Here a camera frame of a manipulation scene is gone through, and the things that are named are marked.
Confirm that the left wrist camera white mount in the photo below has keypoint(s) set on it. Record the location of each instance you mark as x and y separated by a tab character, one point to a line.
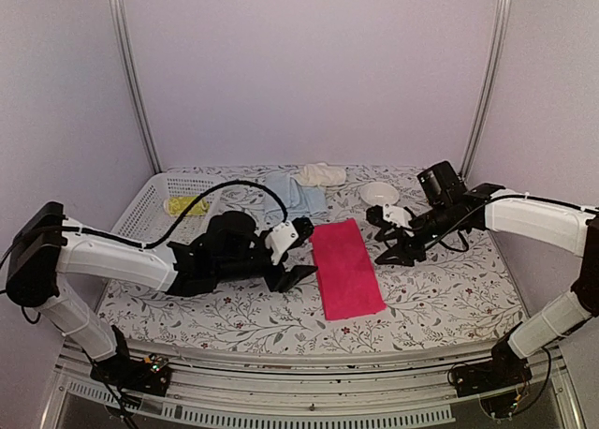
288	235

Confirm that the aluminium frame post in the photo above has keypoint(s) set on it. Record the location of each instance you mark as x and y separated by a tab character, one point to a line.
499	30
118	15

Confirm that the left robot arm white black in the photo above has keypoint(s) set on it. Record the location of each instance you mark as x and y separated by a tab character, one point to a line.
51	246

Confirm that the aluminium front rail base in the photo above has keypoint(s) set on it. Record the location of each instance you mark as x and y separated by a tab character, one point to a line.
404	389

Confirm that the left aluminium frame post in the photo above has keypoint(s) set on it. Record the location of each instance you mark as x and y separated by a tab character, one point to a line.
118	15

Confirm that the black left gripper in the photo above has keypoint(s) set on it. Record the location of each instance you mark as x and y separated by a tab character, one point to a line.
299	273

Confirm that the cream rolled towel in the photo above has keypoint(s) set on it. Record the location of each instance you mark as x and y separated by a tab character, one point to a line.
320	175

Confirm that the green crocodile pattern towel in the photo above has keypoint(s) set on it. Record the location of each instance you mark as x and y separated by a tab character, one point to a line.
175	206

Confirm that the pink towel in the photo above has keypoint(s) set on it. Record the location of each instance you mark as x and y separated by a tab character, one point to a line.
347	282

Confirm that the right aluminium frame post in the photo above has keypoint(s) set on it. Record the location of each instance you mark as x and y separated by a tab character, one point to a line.
499	30

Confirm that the light blue towel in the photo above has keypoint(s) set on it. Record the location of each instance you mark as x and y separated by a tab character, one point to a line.
299	200

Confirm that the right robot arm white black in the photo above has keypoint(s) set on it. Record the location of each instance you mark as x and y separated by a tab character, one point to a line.
455	208

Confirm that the floral patterned table mat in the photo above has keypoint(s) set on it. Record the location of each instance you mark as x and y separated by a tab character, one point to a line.
451	298

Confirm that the white plastic basket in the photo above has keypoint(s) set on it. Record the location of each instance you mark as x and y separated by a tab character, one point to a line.
145	219

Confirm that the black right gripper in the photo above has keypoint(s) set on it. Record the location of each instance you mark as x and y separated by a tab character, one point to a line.
404	248

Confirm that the white ceramic bowl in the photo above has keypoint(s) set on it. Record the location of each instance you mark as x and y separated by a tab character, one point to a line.
379	193

